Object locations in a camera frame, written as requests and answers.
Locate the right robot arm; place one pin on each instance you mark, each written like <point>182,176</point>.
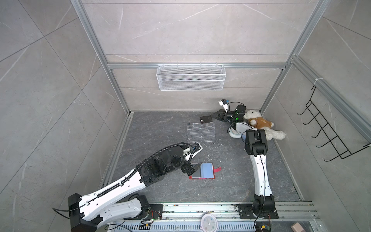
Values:
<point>255,131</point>

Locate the blue credit card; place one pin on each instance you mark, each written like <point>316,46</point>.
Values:
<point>207,170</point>

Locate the white wire mesh basket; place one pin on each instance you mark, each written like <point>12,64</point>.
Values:
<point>176,77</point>

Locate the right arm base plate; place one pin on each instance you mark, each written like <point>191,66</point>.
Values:
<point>249,211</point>

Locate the red card holder wallet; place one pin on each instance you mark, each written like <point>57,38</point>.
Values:
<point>216,170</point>

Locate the black wall hook rack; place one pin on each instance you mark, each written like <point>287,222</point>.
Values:
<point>332,137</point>

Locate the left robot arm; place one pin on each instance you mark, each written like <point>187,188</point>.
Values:
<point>120,200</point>

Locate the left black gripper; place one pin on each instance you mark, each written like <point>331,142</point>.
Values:
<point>192,169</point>

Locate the white round clock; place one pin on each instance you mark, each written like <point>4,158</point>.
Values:
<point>209,223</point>

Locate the grey credit card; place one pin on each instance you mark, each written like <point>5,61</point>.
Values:
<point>197,174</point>

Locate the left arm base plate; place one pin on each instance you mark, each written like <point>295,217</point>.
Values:
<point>153,211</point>

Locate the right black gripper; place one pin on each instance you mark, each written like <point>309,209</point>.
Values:
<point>223,116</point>

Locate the clear acrylic organizer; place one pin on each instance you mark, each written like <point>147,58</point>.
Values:
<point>201,133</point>

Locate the pink eraser block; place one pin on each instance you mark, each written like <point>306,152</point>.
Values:
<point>297,227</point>

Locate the white teddy bear brown shirt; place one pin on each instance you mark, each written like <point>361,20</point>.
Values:
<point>255,119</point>

